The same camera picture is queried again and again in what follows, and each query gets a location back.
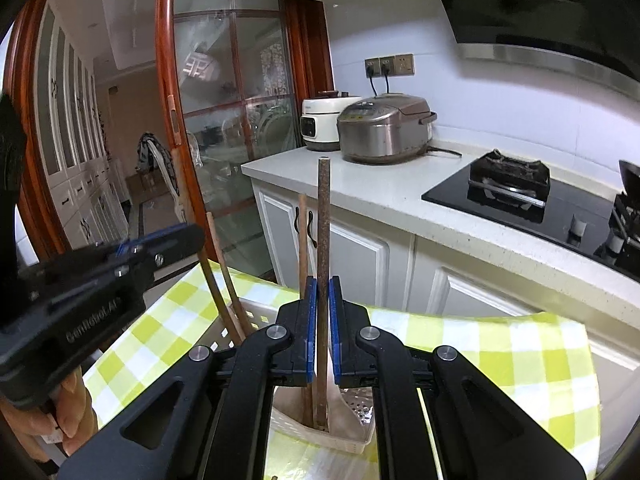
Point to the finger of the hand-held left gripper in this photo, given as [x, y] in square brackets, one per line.
[135, 246]
[175, 247]

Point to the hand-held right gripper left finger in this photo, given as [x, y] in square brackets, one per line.
[311, 340]

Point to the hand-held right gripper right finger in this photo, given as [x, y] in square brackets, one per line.
[335, 340]

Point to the brown wooden chopstick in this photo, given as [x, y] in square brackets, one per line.
[325, 235]
[220, 260]
[210, 290]

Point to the white perforated utensil basket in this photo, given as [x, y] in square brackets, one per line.
[287, 425]

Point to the person's left hand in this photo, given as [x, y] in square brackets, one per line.
[75, 410]

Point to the dark wooden dining table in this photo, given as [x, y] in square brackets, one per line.
[145, 182]

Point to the white ornate dining chair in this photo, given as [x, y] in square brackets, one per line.
[165, 165]

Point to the dark jacket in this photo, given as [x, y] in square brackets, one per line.
[147, 150]

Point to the white panelled hallway cabinet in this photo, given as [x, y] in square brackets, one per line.
[65, 135]

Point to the wooden framed glass sliding door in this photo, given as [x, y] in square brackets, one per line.
[215, 110]

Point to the green checked tablecloth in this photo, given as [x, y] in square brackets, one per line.
[500, 360]

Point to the white pressure cooker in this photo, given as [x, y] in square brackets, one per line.
[320, 125]

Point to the steel rice cooker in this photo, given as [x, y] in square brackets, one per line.
[385, 130]

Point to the black burner grate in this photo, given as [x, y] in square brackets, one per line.
[627, 220]
[507, 175]

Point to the black glass gas cooktop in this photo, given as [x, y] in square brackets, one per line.
[550, 210]

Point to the silver cooktop knob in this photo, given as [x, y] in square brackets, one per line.
[614, 245]
[578, 225]

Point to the black wok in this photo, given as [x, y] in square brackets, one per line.
[631, 175]

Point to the red wooden door frame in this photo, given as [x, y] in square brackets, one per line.
[310, 60]

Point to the wall socket strip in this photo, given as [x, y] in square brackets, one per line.
[389, 65]

